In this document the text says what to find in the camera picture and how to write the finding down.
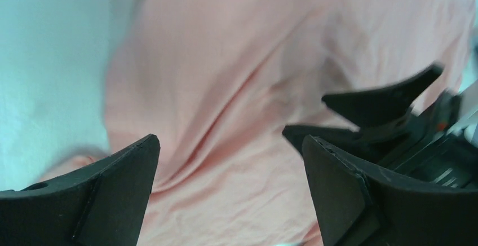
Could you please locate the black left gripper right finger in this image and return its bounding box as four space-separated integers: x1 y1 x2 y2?
302 136 477 245

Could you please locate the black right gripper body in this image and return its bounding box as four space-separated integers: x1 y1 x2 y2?
360 91 477 189

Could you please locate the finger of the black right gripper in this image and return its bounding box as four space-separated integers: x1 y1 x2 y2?
282 125 374 159
322 64 443 128

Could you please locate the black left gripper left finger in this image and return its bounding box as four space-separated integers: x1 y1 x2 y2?
1 134 160 245

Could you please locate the salmon pink t shirt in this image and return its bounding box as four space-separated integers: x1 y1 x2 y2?
39 0 478 246

